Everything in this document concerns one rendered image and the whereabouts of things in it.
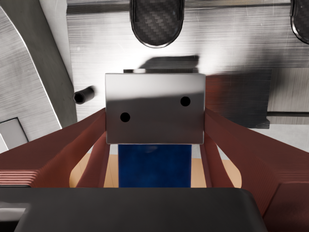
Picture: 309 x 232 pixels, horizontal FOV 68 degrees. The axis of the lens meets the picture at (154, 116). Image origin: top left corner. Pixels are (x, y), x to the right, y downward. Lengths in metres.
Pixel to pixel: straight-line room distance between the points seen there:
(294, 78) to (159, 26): 0.12
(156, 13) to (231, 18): 0.05
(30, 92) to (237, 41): 0.20
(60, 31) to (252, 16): 0.21
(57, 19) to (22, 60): 0.07
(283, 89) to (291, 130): 0.09
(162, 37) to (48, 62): 0.14
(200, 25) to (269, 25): 0.05
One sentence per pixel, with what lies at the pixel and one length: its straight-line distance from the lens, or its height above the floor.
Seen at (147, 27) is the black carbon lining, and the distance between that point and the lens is 0.18.
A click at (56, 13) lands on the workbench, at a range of 0.31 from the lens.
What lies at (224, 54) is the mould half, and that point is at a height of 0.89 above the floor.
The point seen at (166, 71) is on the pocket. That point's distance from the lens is 0.20.
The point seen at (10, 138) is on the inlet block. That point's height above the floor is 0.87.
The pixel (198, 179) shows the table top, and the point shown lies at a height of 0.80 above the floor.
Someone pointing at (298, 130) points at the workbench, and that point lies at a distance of 0.30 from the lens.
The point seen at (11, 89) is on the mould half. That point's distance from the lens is 0.28.
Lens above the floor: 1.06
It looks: 73 degrees down
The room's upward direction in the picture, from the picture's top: 152 degrees counter-clockwise
